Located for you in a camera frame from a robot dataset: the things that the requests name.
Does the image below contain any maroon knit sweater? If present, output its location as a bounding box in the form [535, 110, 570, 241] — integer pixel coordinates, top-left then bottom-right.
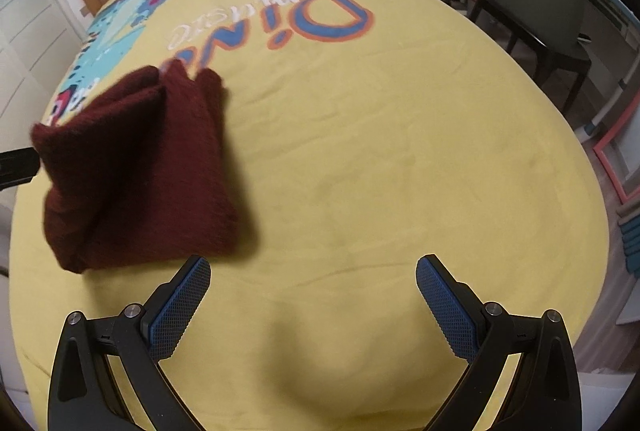
[31, 60, 261, 274]

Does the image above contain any pink frame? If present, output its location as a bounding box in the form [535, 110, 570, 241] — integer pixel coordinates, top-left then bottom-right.
[592, 90, 640, 206]

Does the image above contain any yellow printed blanket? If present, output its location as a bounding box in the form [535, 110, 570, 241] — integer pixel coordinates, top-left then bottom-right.
[7, 0, 613, 431]

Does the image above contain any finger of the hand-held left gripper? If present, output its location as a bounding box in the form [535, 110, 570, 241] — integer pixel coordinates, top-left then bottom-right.
[0, 148, 41, 192]

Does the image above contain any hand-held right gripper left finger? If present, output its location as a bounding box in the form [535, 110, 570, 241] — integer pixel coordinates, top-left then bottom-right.
[47, 254, 212, 431]

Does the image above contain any white wardrobe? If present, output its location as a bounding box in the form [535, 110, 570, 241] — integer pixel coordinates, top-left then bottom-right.
[0, 0, 92, 166]

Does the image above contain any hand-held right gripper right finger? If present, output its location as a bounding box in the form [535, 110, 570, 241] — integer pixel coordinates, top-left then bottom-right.
[415, 254, 583, 431]

